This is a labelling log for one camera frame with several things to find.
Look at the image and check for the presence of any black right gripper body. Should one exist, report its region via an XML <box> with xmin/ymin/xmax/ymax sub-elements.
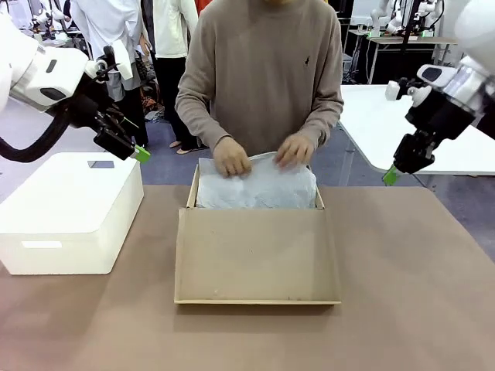
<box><xmin>404</xmin><ymin>96</ymin><xmax>476</xmax><ymax>141</ymax></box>

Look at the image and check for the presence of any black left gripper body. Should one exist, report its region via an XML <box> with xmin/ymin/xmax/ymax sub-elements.
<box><xmin>64</xmin><ymin>86</ymin><xmax>118</xmax><ymax>135</ymax></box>

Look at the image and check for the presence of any person's right forearm beige sleeve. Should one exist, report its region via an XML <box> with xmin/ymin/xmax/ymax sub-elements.
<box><xmin>175</xmin><ymin>83</ymin><xmax>234</xmax><ymax>152</ymax></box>

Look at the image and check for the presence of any person's left forearm beige sleeve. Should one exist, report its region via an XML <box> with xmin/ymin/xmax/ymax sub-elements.
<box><xmin>296</xmin><ymin>83</ymin><xmax>345</xmax><ymax>145</ymax></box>

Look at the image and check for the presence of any white plastic storage box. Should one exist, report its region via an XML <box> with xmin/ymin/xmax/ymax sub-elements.
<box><xmin>0</xmin><ymin>151</ymin><xmax>145</xmax><ymax>276</ymax></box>

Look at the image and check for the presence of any cardboard shoe box with lid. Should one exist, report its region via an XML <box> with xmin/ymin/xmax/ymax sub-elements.
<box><xmin>173</xmin><ymin>163</ymin><xmax>343</xmax><ymax>307</ymax></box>

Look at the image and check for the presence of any person's right hand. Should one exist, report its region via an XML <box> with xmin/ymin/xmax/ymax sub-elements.
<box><xmin>213</xmin><ymin>136</ymin><xmax>253</xmax><ymax>179</ymax></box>

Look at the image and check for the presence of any person's left hand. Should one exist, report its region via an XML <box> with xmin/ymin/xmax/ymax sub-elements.
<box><xmin>275</xmin><ymin>134</ymin><xmax>316</xmax><ymax>169</ymax></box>

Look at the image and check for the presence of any white side table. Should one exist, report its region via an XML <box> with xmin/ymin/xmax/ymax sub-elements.
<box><xmin>339</xmin><ymin>83</ymin><xmax>495</xmax><ymax>175</ymax></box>

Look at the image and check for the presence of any pile of coloured clothes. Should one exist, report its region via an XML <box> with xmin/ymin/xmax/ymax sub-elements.
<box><xmin>139</xmin><ymin>61</ymin><xmax>168</xmax><ymax>125</ymax></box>

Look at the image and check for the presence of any background table with white legs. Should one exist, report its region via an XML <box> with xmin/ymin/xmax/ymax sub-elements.
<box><xmin>364</xmin><ymin>35</ymin><xmax>459</xmax><ymax>86</ymax></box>

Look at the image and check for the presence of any white shirt grey shorts mannequin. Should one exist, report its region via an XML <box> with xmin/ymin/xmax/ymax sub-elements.
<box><xmin>70</xmin><ymin>0</ymin><xmax>151</xmax><ymax>148</ymax></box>

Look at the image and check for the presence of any black vertical stand pole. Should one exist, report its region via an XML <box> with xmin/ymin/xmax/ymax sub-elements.
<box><xmin>400</xmin><ymin>0</ymin><xmax>421</xmax><ymax>43</ymax></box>

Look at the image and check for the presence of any person in beige sweater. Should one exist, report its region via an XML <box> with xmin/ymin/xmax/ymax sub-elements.
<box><xmin>174</xmin><ymin>0</ymin><xmax>345</xmax><ymax>156</ymax></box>

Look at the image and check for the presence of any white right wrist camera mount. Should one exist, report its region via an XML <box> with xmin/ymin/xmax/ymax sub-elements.
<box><xmin>384</xmin><ymin>78</ymin><xmax>432</xmax><ymax>108</ymax></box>

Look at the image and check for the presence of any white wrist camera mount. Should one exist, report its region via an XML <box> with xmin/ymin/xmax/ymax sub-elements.
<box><xmin>384</xmin><ymin>78</ymin><xmax>432</xmax><ymax>108</ymax></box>
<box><xmin>94</xmin><ymin>39</ymin><xmax>135</xmax><ymax>83</ymax></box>

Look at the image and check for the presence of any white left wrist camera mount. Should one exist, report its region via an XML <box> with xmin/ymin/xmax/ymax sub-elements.
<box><xmin>94</xmin><ymin>39</ymin><xmax>135</xmax><ymax>83</ymax></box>

